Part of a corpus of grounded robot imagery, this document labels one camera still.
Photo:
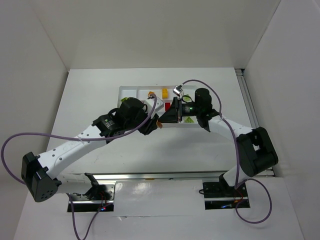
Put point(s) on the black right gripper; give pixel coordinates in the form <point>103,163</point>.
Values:
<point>179,111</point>

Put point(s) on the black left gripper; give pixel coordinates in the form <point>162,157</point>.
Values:
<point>152,122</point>

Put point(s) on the orange yellow lego cross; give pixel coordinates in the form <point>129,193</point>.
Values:
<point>159,124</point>

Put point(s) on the red lego brick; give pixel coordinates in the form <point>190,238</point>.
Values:
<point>167,106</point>

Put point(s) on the green lego brick bin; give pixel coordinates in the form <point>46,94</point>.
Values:
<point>188,120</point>

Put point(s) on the green lego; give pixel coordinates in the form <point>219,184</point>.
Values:
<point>186,99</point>

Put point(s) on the yellow tall lego brick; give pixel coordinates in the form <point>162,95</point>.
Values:
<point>164,93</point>

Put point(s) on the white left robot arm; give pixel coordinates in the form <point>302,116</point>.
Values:
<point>43,173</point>

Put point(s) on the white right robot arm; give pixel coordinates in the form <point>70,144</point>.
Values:
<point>254,150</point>

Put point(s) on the aluminium rail front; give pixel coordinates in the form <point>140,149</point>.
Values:
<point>166,176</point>

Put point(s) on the aluminium rail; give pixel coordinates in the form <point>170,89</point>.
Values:
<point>166,176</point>
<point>246,97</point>

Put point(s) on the aluminium rail right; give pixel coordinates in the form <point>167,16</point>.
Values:
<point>246,97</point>

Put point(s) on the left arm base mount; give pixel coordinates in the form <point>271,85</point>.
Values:
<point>103,200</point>

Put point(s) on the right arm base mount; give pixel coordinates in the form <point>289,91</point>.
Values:
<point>216,197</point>

